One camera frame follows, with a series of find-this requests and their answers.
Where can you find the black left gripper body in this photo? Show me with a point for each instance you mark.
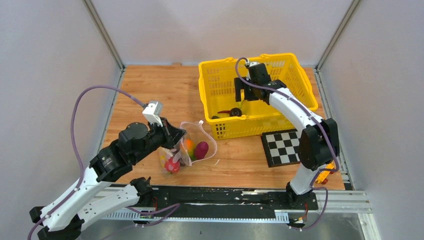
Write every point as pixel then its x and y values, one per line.
pixel 160 136

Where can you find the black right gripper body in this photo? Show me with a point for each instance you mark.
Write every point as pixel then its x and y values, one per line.
pixel 249 93

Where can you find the red toy food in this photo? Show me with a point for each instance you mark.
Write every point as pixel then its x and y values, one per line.
pixel 172 165

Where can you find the green toy mango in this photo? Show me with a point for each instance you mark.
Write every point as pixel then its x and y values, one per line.
pixel 190 148

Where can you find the clear zip top bag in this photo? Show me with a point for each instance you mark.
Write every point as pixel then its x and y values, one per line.
pixel 196 133

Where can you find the purple toy eggplant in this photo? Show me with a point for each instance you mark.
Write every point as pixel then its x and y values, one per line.
pixel 201 150

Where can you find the yellow toy food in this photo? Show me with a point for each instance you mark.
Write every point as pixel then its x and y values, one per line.
pixel 163 159

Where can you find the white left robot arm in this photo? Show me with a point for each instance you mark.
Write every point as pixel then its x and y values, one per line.
pixel 70 214

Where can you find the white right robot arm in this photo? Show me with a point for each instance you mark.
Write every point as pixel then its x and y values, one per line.
pixel 319 139

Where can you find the black red toy in basket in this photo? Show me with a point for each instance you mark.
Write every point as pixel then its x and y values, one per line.
pixel 234 112

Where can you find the yellow plastic basket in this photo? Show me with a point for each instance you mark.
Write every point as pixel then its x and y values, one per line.
pixel 217 93

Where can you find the black white checkerboard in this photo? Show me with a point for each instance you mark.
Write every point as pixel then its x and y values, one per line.
pixel 281 147

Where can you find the yellow toy block car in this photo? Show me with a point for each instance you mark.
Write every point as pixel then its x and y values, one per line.
pixel 322 178

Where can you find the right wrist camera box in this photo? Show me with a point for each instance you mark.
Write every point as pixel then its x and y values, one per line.
pixel 251 64

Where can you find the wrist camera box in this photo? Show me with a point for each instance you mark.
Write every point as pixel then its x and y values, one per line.
pixel 251 64
pixel 152 113

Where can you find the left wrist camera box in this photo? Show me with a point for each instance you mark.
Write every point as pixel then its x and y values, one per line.
pixel 152 113

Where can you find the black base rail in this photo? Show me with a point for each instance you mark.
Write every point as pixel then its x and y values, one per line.
pixel 241 205

